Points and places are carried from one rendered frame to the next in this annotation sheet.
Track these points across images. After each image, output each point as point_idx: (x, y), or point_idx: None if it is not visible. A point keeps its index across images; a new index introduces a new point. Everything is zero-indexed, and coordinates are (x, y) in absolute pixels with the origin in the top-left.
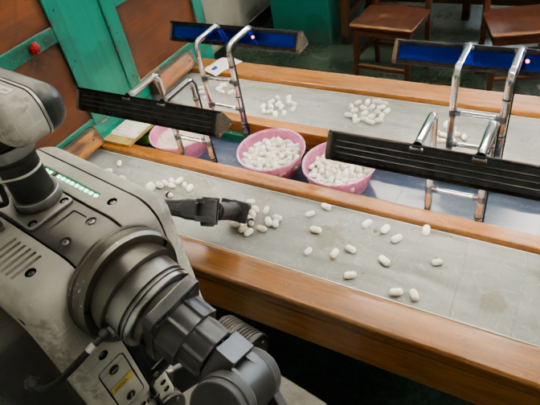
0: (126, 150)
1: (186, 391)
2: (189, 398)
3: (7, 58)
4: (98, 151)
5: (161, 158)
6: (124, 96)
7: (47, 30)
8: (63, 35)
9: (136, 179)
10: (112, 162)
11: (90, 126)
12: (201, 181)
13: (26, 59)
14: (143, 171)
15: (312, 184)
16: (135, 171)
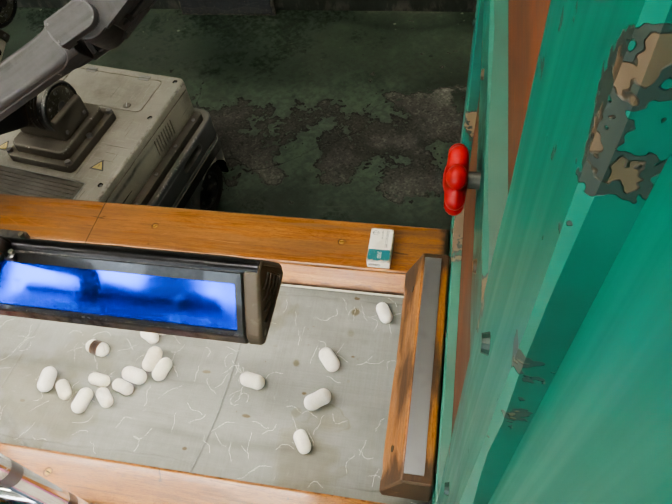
0: (297, 492)
1: (92, 193)
2: (86, 188)
3: (486, 52)
4: (428, 501)
5: (152, 470)
6: (11, 238)
7: (483, 277)
8: (464, 426)
9: (218, 393)
10: (334, 451)
11: (435, 493)
12: (25, 420)
13: (477, 159)
14: (211, 429)
15: None
16: (236, 424)
